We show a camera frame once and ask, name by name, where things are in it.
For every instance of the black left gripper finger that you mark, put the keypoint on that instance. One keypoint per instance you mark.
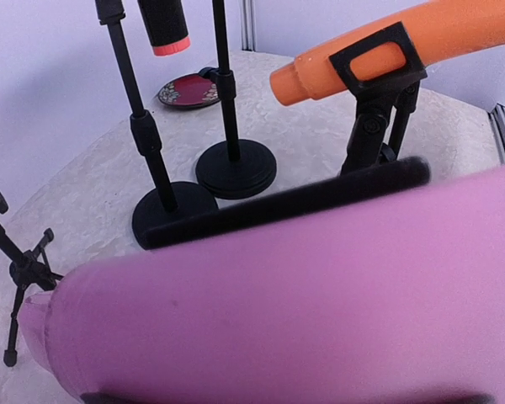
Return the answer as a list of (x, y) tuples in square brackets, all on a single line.
[(359, 186)]

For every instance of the black tall round-base stand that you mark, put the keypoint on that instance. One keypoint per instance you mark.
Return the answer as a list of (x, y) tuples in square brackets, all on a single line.
[(168, 203)]

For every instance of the pink microphone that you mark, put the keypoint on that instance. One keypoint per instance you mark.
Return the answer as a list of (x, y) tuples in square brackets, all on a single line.
[(396, 300)]

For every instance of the right aluminium corner post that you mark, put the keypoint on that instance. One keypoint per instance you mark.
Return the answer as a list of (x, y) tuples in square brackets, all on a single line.
[(248, 25)]

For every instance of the black microphone orange end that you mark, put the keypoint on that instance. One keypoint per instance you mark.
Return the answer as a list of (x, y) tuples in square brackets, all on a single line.
[(165, 25)]

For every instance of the black tripod microphone stand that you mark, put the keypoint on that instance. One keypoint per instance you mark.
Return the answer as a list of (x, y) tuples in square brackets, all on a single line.
[(26, 268)]

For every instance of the red floral plate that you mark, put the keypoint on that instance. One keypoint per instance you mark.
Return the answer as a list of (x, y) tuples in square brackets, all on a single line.
[(188, 92)]

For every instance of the black short stand orange mic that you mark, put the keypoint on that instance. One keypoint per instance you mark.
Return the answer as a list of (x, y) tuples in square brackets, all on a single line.
[(384, 104)]

